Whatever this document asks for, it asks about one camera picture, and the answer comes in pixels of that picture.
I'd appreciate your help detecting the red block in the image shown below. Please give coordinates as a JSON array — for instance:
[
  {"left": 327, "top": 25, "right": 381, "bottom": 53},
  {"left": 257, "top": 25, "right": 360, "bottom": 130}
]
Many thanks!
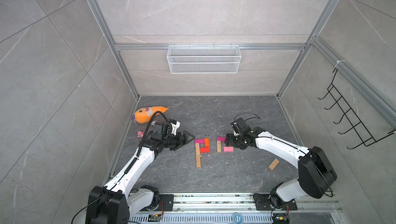
[{"left": 200, "top": 147, "right": 210, "bottom": 154}]

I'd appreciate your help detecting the aluminium rail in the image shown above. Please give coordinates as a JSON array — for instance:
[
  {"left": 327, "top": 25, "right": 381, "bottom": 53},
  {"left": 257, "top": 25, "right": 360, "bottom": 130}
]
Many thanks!
[{"left": 165, "top": 192, "right": 342, "bottom": 214}]

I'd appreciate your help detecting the magenta block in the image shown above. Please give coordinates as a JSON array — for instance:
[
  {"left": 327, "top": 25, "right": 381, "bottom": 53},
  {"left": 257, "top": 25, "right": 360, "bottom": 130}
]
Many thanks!
[
  {"left": 217, "top": 136, "right": 226, "bottom": 142},
  {"left": 194, "top": 138, "right": 205, "bottom": 144}
]

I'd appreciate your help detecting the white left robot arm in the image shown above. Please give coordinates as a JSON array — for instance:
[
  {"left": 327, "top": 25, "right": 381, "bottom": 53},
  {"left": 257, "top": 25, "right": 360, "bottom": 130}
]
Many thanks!
[{"left": 83, "top": 111, "right": 195, "bottom": 224}]

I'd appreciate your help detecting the black wire hook rack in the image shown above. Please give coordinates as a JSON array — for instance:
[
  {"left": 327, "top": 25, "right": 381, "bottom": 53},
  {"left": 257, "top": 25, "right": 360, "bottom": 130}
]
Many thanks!
[{"left": 317, "top": 69, "right": 396, "bottom": 150}]

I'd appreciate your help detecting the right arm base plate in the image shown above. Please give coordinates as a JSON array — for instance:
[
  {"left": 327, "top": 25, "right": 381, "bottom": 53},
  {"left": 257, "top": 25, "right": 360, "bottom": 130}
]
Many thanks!
[{"left": 253, "top": 193, "right": 298, "bottom": 211}]

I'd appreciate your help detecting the white wire basket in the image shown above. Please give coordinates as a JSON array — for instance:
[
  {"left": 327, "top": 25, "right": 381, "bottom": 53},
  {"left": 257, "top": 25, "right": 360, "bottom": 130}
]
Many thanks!
[{"left": 167, "top": 45, "right": 242, "bottom": 74}]

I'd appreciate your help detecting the pink block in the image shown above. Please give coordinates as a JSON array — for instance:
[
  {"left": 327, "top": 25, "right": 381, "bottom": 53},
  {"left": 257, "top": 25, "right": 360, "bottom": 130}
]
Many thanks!
[{"left": 223, "top": 147, "right": 234, "bottom": 152}]

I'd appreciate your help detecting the orange block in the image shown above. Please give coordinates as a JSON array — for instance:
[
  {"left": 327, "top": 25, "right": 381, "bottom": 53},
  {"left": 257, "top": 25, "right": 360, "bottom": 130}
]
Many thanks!
[{"left": 204, "top": 138, "right": 210, "bottom": 147}]

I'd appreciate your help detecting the orange plush toy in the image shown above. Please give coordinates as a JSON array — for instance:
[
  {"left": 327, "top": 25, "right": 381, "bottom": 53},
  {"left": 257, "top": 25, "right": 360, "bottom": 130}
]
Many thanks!
[{"left": 132, "top": 106, "right": 168, "bottom": 124}]

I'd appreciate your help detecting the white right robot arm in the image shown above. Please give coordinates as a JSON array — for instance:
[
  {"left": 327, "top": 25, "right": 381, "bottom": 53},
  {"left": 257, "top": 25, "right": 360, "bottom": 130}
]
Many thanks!
[{"left": 225, "top": 118, "right": 337, "bottom": 209}]

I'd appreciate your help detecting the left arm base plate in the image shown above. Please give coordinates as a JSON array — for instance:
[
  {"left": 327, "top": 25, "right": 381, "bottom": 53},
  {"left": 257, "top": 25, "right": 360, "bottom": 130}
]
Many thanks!
[{"left": 146, "top": 194, "right": 174, "bottom": 211}]

